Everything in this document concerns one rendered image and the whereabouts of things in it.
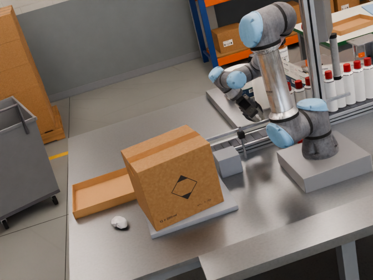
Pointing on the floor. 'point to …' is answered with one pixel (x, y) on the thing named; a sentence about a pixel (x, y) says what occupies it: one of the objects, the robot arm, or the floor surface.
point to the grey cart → (22, 161)
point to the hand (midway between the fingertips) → (262, 121)
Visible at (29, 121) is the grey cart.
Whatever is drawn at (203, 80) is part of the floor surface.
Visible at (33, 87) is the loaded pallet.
